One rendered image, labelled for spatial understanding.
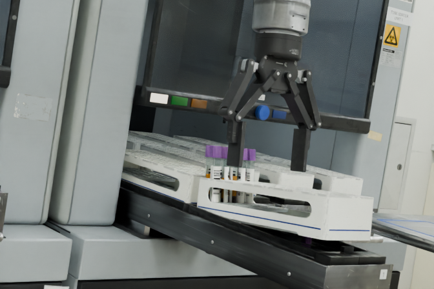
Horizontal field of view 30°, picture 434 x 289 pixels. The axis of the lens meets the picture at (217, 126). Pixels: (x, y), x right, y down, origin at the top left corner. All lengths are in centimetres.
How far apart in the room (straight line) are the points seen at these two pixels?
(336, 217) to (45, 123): 53
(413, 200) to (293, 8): 268
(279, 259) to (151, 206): 34
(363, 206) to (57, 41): 57
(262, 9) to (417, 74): 254
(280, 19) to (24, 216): 54
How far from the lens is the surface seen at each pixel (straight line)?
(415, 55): 375
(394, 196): 377
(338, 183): 176
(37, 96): 138
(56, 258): 135
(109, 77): 144
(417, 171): 387
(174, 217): 136
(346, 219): 115
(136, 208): 146
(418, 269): 398
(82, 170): 144
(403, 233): 145
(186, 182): 137
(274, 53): 126
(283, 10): 126
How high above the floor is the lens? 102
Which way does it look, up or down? 3 degrees down
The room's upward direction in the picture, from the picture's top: 9 degrees clockwise
